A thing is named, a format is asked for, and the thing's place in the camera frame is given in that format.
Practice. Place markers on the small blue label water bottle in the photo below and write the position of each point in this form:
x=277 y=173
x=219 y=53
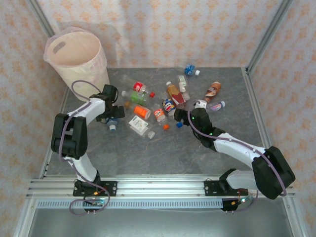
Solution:
x=112 y=126

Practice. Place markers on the blue pepsi bottle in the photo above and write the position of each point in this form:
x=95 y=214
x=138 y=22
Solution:
x=168 y=105

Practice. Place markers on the red label tea bottle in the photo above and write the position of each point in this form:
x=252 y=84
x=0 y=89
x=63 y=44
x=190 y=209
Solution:
x=175 y=96

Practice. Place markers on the small orange label bottle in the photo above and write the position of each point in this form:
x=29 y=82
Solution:
x=159 y=113

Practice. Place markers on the purple label clear bottle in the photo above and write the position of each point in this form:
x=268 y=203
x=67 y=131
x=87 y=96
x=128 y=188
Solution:
x=217 y=106

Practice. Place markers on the green label clear bottle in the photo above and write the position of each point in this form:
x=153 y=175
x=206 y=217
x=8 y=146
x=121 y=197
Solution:
x=137 y=96

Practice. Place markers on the square white green label bottle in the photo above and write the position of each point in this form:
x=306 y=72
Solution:
x=138 y=124

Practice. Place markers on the slim white green label bottle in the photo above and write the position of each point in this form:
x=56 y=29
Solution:
x=182 y=82

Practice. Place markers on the brown coffee bottle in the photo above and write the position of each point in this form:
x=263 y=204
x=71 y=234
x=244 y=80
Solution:
x=212 y=90

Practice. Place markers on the red cola bottle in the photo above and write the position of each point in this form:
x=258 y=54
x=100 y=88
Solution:
x=138 y=86

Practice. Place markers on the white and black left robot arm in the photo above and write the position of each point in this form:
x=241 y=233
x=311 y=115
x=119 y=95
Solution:
x=92 y=106

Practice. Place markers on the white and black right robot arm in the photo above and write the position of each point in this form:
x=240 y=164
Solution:
x=237 y=145

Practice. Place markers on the beige plastic bin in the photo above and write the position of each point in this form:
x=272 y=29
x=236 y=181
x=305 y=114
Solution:
x=74 y=76

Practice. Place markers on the pink translucent bin liner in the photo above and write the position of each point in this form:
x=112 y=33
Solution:
x=71 y=49

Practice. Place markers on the blue bottle cap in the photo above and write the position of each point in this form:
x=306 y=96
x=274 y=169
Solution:
x=179 y=125

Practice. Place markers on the orange bottle cap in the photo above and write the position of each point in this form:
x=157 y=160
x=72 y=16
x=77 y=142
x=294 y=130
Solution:
x=166 y=127

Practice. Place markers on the blue label bottle, white cap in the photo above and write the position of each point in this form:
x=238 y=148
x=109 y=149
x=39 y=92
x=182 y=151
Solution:
x=189 y=69

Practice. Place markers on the small green circuit board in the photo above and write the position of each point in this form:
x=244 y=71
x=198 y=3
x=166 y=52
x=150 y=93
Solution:
x=97 y=203

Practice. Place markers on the grey metal sheet panel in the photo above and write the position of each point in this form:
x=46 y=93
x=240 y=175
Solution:
x=158 y=222

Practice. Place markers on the aluminium table side rail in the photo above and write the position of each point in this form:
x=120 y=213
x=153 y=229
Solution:
x=256 y=103
x=45 y=168

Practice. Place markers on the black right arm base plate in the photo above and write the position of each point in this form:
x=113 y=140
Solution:
x=209 y=188

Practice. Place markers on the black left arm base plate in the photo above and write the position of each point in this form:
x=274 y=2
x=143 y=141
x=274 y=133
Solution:
x=111 y=188

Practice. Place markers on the aluminium mounting rail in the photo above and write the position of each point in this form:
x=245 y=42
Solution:
x=160 y=187

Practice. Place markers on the aluminium frame post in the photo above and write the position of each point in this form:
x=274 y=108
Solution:
x=269 y=34
x=40 y=14

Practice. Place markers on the aluminium frame leg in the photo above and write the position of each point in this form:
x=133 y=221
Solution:
x=293 y=217
x=24 y=217

